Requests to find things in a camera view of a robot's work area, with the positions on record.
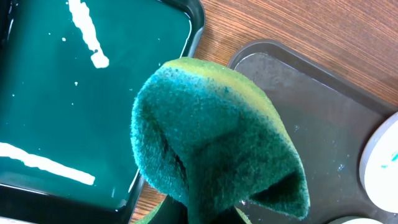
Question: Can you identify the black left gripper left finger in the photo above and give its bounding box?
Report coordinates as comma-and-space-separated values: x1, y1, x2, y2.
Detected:
136, 196, 187, 224

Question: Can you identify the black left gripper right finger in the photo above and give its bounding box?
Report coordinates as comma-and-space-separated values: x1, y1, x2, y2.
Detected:
214, 207, 248, 224

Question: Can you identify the green yellow sponge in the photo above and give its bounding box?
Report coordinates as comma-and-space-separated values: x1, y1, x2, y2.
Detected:
131, 57, 310, 223

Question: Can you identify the white plate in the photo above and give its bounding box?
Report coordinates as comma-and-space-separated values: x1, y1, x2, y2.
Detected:
328, 216, 382, 224
359, 113, 397, 213

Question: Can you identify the dark grey serving tray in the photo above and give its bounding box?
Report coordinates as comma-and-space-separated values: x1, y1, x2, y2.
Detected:
228, 40, 397, 223

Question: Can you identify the black basin with green water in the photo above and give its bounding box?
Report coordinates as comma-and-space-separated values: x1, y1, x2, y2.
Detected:
1, 0, 205, 223

